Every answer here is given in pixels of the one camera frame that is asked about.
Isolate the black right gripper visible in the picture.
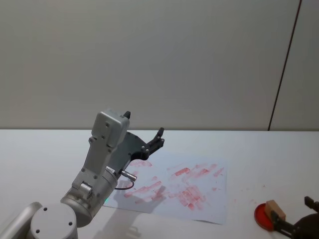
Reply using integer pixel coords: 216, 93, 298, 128
271, 196, 319, 239

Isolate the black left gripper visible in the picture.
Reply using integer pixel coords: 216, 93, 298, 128
107, 111, 165, 173

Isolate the wooden stamp block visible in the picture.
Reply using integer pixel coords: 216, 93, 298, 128
264, 199, 287, 221

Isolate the round red ink pad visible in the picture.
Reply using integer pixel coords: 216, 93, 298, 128
254, 202, 278, 230

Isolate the white paper with red marks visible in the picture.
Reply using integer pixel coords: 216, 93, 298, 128
103, 151, 229, 225

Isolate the thin dark cable silver plug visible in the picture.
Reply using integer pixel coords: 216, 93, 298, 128
113, 170, 139, 191

